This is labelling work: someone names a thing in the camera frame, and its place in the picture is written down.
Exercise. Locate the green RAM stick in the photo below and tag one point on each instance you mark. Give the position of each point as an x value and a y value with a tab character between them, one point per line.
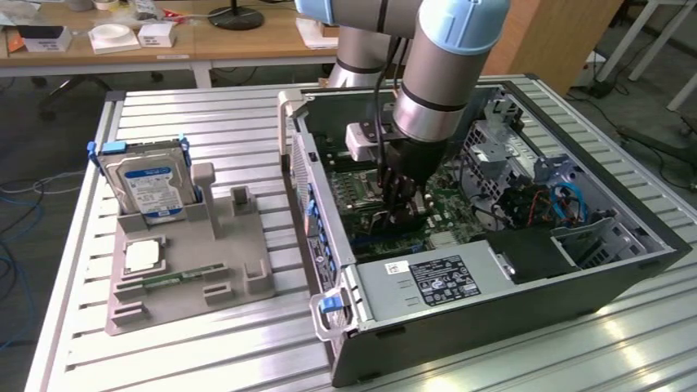
180	278

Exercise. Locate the wooden cabinet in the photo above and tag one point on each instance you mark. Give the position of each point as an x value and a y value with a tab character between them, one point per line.
561	45

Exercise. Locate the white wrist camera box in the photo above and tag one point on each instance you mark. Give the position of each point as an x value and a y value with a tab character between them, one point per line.
358	143

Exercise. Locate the black round lamp base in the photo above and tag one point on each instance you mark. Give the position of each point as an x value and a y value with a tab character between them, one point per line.
236	19

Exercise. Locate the green motherboard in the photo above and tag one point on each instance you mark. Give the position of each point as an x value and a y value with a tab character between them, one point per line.
452	204

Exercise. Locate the white round container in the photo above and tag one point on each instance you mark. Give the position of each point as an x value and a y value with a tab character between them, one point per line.
110	36

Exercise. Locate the white tape roll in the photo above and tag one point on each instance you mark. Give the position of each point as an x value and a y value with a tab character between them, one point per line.
104	4

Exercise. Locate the silver chipset heat sink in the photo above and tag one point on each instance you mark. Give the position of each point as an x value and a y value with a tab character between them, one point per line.
444	240

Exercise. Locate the white table frame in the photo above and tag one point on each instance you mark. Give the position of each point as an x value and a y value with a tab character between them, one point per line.
649	41

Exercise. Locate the silver perforated drive cage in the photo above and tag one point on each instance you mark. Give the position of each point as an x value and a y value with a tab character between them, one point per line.
496	139

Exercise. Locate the hard disk with blue caddy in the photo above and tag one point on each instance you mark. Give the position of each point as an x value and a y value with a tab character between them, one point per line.
152	192

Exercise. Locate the black and white box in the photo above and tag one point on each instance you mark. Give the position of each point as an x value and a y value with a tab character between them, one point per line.
45	43

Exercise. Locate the white paper stack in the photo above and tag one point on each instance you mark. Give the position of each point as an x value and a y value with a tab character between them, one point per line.
316	38

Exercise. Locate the grey cup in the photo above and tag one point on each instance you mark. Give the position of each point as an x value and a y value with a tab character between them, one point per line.
80	5

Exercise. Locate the black open PC case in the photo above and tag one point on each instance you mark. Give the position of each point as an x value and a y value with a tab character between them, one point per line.
489	326

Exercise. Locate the wooden desk white frame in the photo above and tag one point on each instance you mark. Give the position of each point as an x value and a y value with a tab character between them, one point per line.
65	61

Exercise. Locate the black plastic cover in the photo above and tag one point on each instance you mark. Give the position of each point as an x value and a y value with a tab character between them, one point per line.
533	257

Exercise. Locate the blue case latch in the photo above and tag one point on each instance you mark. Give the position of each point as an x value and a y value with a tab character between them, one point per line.
329	305

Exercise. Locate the grey disk bay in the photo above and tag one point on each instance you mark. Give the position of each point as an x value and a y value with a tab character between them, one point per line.
598	245

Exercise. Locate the grey power supply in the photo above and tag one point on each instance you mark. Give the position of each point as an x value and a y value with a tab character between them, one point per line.
392	294

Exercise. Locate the grey parts rack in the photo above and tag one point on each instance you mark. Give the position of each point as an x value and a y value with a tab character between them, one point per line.
173	306

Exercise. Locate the white labelled box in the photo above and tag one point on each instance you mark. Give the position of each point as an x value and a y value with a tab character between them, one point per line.
156	36

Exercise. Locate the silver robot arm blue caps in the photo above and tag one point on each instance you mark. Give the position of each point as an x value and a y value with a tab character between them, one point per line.
452	61

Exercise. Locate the black stand foot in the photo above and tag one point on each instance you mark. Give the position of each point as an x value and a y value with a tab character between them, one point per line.
658	141

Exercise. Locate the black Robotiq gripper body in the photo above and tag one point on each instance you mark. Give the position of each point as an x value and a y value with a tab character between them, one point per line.
416	163

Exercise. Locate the white box red button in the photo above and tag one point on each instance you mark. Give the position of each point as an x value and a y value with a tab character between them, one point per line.
587	75

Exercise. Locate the CPU socket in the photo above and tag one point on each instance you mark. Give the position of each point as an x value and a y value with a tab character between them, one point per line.
366	183

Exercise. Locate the graphics card with black cooler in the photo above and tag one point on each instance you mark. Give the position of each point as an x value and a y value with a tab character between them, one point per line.
408	222

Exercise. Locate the black office chair base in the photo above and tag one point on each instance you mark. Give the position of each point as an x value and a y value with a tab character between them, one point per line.
60	92

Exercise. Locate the silver CPU chip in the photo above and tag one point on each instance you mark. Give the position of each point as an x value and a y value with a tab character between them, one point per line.
142	256

